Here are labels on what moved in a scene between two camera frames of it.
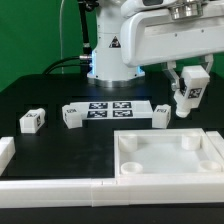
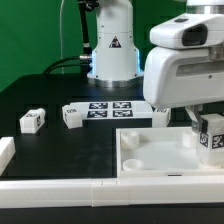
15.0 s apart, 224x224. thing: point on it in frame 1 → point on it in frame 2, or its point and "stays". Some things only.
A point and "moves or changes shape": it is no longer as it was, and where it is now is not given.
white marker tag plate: [133, 109] stays
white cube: [161, 116] stays
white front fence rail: [112, 191] stays
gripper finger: [171, 70] → [194, 114]
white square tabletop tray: [166, 154] stays
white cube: [193, 82] moves or changes shape
